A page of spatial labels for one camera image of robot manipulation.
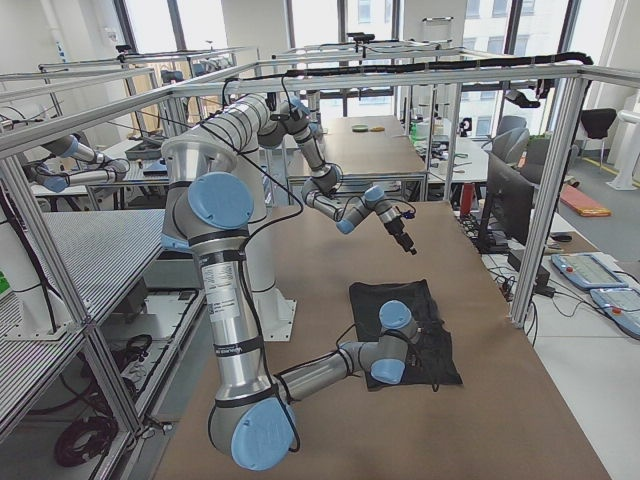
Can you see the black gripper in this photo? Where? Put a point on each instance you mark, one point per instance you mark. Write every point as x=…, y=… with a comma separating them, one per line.
x=398, y=231

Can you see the black printed t-shirt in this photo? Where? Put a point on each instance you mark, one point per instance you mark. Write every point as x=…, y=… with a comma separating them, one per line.
x=408, y=316

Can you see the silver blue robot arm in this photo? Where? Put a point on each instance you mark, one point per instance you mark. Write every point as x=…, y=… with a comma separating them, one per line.
x=256, y=117
x=251, y=419

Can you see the black computer monitor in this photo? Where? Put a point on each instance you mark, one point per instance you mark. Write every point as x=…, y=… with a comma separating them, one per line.
x=507, y=207

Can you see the blue white teach pendant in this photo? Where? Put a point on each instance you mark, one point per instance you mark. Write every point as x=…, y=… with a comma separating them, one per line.
x=586, y=271

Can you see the striped metal work table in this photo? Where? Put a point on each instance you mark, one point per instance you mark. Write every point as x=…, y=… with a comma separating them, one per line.
x=105, y=253

